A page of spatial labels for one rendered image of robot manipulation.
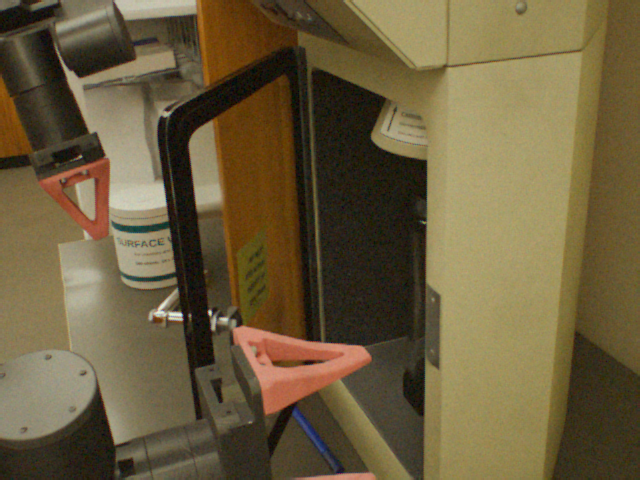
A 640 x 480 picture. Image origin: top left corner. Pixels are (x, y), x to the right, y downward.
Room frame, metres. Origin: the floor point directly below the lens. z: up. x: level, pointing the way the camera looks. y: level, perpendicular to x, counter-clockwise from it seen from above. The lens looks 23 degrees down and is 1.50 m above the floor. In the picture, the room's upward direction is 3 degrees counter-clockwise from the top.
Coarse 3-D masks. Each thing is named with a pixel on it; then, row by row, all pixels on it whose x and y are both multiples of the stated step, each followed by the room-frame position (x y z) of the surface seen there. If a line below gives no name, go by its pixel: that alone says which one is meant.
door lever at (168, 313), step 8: (176, 296) 0.58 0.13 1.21; (168, 304) 0.56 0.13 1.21; (176, 304) 0.57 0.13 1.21; (152, 312) 0.56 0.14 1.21; (160, 312) 0.55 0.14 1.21; (168, 312) 0.55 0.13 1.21; (176, 312) 0.55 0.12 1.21; (152, 320) 0.55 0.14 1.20; (160, 320) 0.55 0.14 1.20; (168, 320) 0.55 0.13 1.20; (176, 320) 0.55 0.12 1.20
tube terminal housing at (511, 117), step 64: (448, 0) 0.50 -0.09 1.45; (512, 0) 0.52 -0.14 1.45; (576, 0) 0.54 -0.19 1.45; (320, 64) 0.74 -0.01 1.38; (384, 64) 0.60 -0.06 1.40; (448, 64) 0.50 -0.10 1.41; (512, 64) 0.52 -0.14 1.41; (576, 64) 0.54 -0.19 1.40; (448, 128) 0.50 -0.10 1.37; (512, 128) 0.52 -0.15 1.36; (576, 128) 0.54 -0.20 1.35; (448, 192) 0.50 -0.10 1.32; (512, 192) 0.52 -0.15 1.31; (576, 192) 0.59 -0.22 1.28; (448, 256) 0.50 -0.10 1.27; (512, 256) 0.52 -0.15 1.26; (576, 256) 0.65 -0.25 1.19; (320, 320) 0.78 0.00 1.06; (448, 320) 0.50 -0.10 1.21; (512, 320) 0.52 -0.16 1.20; (448, 384) 0.50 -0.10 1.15; (512, 384) 0.52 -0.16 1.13; (384, 448) 0.61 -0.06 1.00; (448, 448) 0.50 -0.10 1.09; (512, 448) 0.53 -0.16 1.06
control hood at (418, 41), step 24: (312, 0) 0.55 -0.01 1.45; (336, 0) 0.49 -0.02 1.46; (360, 0) 0.48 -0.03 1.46; (384, 0) 0.49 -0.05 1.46; (408, 0) 0.49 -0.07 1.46; (432, 0) 0.50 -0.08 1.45; (336, 24) 0.56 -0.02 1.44; (360, 24) 0.50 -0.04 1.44; (384, 24) 0.49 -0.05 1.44; (408, 24) 0.49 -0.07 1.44; (432, 24) 0.50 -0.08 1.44; (360, 48) 0.57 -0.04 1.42; (384, 48) 0.51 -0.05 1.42; (408, 48) 0.49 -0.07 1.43; (432, 48) 0.50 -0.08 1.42
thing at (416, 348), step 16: (400, 208) 0.68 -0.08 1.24; (416, 240) 0.66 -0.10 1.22; (416, 256) 0.66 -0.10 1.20; (416, 272) 0.66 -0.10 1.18; (416, 288) 0.66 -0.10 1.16; (416, 304) 0.66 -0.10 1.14; (416, 320) 0.66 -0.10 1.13; (416, 336) 0.66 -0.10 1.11; (416, 352) 0.66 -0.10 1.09; (416, 368) 0.66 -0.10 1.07; (416, 384) 0.66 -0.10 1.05
